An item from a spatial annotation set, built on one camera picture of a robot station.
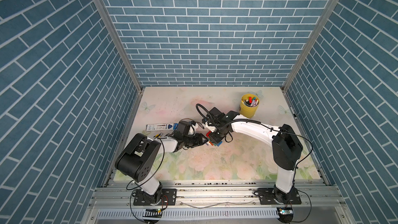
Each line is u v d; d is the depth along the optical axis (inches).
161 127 38.1
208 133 33.3
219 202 28.8
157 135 36.8
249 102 38.5
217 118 27.2
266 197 29.0
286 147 19.0
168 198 28.8
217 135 29.7
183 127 29.5
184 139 29.8
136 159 18.1
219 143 33.1
